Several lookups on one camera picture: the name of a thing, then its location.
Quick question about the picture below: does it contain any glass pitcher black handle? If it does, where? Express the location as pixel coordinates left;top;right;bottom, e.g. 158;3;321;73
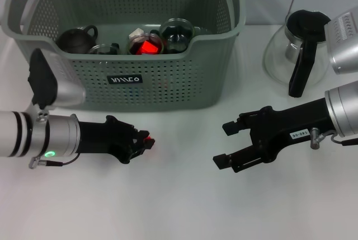
263;9;338;98

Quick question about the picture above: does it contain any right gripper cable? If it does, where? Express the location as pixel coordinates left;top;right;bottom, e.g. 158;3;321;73
310;127;358;149

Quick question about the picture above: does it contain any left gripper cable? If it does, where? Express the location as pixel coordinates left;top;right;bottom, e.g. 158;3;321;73
29;152;82;170

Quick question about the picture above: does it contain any small white brick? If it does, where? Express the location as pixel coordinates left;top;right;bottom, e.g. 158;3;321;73
129;28;145;42

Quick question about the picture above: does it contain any bright red curved brick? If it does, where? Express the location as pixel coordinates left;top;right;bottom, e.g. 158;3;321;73
138;40;157;55

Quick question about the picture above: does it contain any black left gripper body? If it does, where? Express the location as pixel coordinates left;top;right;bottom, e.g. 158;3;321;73
78;115;138;164

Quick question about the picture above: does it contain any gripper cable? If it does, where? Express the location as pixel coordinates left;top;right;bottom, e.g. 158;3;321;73
310;127;358;149
29;152;82;170

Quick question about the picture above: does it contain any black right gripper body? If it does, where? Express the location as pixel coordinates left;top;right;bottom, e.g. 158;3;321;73
238;98;337;164

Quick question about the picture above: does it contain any glass teacup black sleeve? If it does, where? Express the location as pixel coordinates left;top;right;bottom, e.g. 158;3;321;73
127;31;164;55
88;42;124;55
149;18;196;54

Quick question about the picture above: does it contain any grey perforated storage basket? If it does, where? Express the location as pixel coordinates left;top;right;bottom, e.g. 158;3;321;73
1;0;247;112

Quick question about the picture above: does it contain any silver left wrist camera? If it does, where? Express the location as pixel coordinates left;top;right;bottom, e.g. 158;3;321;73
27;48;87;110

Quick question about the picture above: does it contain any dark brown clay teapot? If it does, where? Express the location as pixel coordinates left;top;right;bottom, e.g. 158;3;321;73
56;24;99;55

